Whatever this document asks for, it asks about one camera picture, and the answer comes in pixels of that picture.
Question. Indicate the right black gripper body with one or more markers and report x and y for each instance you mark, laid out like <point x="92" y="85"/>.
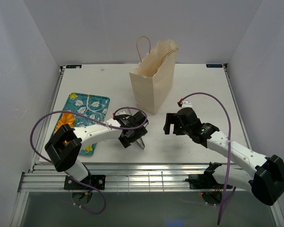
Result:
<point x="182" y="130"/>

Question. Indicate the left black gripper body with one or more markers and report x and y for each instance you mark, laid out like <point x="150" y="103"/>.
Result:
<point x="137" y="133"/>

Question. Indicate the teal patterned tray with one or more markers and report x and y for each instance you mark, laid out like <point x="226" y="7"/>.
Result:
<point x="92" y="106"/>

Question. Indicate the brown paper bag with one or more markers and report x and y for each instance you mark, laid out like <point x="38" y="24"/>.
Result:
<point x="152" y="77"/>

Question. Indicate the long braided orange bread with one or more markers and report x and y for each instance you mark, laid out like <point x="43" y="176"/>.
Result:
<point x="66" y="118"/>

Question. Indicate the metal serving tongs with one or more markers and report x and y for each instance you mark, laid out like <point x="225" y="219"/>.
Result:
<point x="139" y="142"/>

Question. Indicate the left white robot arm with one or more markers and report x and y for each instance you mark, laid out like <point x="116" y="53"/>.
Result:
<point x="64" y="146"/>

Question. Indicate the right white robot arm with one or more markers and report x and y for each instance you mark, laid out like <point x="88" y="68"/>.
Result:
<point x="261" y="175"/>

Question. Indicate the right blue table label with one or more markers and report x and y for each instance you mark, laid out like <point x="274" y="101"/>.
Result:
<point x="214" y="65"/>

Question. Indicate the blue table label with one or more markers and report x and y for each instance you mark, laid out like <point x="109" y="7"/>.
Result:
<point x="73" y="66"/>
<point x="214" y="65"/>

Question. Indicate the left blue table label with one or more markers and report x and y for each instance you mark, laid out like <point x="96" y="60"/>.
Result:
<point x="73" y="66"/>

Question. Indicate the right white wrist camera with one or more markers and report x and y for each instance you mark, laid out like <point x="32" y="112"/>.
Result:
<point x="184" y="104"/>

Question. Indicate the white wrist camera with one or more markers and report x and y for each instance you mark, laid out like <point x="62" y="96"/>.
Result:
<point x="120" y="115"/>
<point x="184" y="104"/>

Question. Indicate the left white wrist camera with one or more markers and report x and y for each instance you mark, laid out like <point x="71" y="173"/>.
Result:
<point x="120" y="115"/>

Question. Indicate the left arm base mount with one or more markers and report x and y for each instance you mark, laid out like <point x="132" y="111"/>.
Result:
<point x="96" y="181"/>

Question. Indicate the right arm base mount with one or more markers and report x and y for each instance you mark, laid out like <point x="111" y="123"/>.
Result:
<point x="205" y="180"/>

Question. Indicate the aluminium frame rail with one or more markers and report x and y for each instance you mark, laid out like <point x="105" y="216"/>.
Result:
<point x="119" y="177"/>

